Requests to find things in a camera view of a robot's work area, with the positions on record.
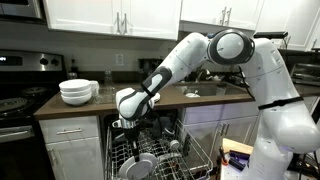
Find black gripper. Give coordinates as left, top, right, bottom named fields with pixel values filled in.
left=123, top=128, right=142, bottom=163

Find white dinner plate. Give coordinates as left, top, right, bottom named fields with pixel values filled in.
left=151, top=92, right=162, bottom=103
left=117, top=152, right=159, bottom=180

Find black dishwasher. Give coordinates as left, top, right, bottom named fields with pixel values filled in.
left=99, top=109, right=214, bottom=180

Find small white cup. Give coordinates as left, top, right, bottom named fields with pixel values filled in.
left=169, top=139, right=181, bottom=150

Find black cup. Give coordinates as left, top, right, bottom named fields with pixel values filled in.
left=182, top=133, right=193, bottom=158

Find clear glass dish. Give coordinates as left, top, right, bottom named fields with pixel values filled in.
left=94, top=87, right=118, bottom=105

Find clear glass bottle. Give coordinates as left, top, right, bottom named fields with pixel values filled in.
left=103, top=69, right=116, bottom=90

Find white mug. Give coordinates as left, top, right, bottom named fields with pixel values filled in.
left=89, top=80, right=100, bottom=98

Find white ceramic bowl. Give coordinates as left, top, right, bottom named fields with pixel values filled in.
left=58, top=78, right=92, bottom=93
left=59, top=88, right=93, bottom=99
left=60, top=93, right=93, bottom=107

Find white dish cloth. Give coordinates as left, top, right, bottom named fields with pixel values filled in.
left=184, top=92, right=201, bottom=99

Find white sink base cabinet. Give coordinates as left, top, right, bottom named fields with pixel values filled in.
left=179, top=101, right=264, bottom=161

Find black coffee maker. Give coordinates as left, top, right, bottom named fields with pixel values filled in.
left=138, top=58, right=165, bottom=84

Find orange black clamp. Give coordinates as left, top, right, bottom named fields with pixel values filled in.
left=218, top=146, right=231, bottom=168

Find steel kitchen sink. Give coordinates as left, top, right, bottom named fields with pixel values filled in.
left=174, top=81, right=250, bottom=98

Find wooden board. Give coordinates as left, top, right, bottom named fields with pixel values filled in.
left=221, top=137, right=255, bottom=157

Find steel faucet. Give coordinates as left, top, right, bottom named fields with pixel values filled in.
left=194, top=65, right=212, bottom=83

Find dark glass bottle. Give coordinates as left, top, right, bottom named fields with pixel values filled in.
left=69, top=55, right=80, bottom=80

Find black purple tool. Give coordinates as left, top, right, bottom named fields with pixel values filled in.
left=228, top=149, right=251, bottom=173

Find clear cup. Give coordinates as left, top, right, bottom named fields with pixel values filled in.
left=215, top=83, right=228, bottom=97

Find black dish drying rack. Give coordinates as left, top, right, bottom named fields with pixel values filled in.
left=228, top=70, right=250, bottom=89

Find white upper cabinet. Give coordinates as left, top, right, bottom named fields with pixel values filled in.
left=256, top=0, right=320, bottom=52
left=42, top=0, right=183, bottom=42
left=179, top=0, right=265, bottom=38

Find black steel stove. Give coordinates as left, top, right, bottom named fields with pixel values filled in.
left=0, top=49, right=67, bottom=180

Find steel microwave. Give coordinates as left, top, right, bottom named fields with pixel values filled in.
left=0, top=0, right=46, bottom=24

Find black toaster oven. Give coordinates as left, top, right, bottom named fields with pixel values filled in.
left=289, top=62, right=320, bottom=88

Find wire dishwasher rack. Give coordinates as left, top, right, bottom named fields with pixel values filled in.
left=104, top=117, right=214, bottom=180

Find metal drawer handle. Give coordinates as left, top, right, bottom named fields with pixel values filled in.
left=55, top=128, right=84, bottom=136

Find white wall outlet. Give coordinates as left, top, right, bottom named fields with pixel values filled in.
left=115, top=53, right=125, bottom=66

